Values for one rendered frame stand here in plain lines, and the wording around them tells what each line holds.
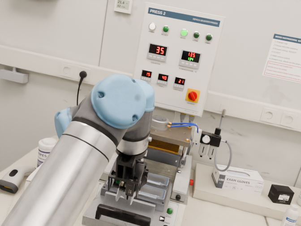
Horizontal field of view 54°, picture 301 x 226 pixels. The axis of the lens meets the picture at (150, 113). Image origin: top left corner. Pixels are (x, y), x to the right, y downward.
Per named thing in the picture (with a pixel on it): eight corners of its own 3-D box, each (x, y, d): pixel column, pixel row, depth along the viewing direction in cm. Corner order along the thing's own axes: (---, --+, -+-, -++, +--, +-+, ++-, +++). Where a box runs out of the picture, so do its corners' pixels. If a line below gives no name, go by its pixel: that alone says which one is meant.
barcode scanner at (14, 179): (23, 170, 137) (25, 154, 135) (40, 174, 136) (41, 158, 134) (-6, 193, 118) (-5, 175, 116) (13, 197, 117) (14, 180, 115)
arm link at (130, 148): (121, 115, 67) (156, 123, 66) (120, 131, 70) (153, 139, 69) (109, 136, 61) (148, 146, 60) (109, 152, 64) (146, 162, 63)
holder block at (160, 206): (115, 171, 108) (116, 164, 107) (169, 185, 105) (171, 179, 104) (100, 194, 92) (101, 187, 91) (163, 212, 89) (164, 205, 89)
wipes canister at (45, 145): (42, 162, 146) (45, 134, 142) (58, 167, 145) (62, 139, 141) (32, 170, 138) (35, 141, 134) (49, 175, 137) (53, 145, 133)
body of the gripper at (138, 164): (106, 192, 70) (107, 156, 63) (118, 166, 77) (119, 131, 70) (137, 200, 69) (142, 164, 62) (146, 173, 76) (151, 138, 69)
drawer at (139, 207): (113, 177, 110) (116, 158, 108) (170, 193, 108) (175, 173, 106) (80, 227, 82) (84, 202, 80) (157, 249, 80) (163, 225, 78)
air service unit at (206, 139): (189, 152, 136) (196, 121, 132) (220, 159, 134) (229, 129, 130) (188, 156, 131) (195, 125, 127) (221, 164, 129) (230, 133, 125)
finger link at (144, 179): (127, 189, 77) (129, 165, 72) (129, 183, 78) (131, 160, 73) (144, 193, 76) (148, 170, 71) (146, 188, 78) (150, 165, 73)
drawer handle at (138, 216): (97, 214, 83) (99, 202, 82) (149, 229, 81) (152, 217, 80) (94, 219, 81) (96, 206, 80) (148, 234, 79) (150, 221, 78)
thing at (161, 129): (131, 128, 138) (135, 101, 134) (196, 144, 134) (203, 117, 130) (115, 147, 115) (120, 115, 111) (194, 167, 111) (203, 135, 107)
